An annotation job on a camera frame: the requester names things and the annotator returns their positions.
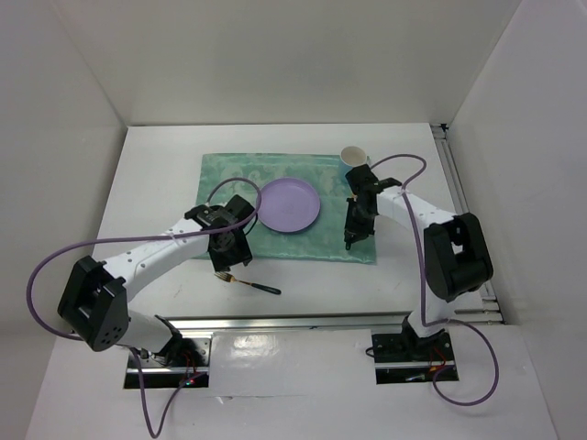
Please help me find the gold knife green handle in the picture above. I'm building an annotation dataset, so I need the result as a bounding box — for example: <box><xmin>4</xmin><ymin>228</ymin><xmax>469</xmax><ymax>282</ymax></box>
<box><xmin>344</xmin><ymin>197</ymin><xmax>355</xmax><ymax>250</ymax></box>

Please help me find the gold fork green handle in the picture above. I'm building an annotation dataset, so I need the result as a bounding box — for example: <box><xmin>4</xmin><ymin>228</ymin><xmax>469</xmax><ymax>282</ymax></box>
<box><xmin>215</xmin><ymin>272</ymin><xmax>282</xmax><ymax>295</ymax></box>

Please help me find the green satin placemat cloth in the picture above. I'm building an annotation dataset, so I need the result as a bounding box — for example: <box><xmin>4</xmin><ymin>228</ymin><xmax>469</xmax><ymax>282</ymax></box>
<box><xmin>196</xmin><ymin>153</ymin><xmax>377</xmax><ymax>264</ymax></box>

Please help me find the light blue mug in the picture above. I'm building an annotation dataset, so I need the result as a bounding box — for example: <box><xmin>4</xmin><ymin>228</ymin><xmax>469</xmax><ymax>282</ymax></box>
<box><xmin>338</xmin><ymin>146</ymin><xmax>371</xmax><ymax>179</ymax></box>

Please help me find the purple plate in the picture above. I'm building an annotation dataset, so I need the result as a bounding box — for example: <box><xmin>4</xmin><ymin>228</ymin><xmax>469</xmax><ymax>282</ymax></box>
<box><xmin>258</xmin><ymin>177</ymin><xmax>321</xmax><ymax>234</ymax></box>

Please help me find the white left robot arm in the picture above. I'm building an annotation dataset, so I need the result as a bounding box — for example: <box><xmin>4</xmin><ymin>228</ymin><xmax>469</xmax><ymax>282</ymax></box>
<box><xmin>58</xmin><ymin>195</ymin><xmax>254</xmax><ymax>366</ymax></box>

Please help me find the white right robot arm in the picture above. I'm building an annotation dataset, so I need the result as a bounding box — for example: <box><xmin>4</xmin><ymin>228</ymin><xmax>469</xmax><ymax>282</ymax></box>
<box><xmin>344</xmin><ymin>165</ymin><xmax>493</xmax><ymax>360</ymax></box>

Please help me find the aluminium front rail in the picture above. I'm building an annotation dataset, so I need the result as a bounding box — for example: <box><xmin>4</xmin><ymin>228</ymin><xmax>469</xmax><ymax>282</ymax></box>
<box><xmin>72</xmin><ymin>311</ymin><xmax>504</xmax><ymax>334</ymax></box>

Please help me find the aluminium rail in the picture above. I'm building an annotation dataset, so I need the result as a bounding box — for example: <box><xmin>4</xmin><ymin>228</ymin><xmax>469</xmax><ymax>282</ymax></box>
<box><xmin>72</xmin><ymin>311</ymin><xmax>504</xmax><ymax>334</ymax></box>
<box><xmin>423</xmin><ymin>124</ymin><xmax>501</xmax><ymax>314</ymax></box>

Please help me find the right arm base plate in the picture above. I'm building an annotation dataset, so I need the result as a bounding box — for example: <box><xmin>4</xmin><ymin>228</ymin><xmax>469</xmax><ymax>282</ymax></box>
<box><xmin>365</xmin><ymin>332</ymin><xmax>460</xmax><ymax>385</ymax></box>

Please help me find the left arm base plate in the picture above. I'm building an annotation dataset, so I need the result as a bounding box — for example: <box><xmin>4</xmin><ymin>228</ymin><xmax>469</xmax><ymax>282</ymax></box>
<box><xmin>138</xmin><ymin>334</ymin><xmax>212</xmax><ymax>390</ymax></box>

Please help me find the aluminium right rail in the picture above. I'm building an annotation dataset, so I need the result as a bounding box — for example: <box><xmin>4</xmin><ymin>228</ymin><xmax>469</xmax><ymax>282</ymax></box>
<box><xmin>423</xmin><ymin>124</ymin><xmax>501</xmax><ymax>314</ymax></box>

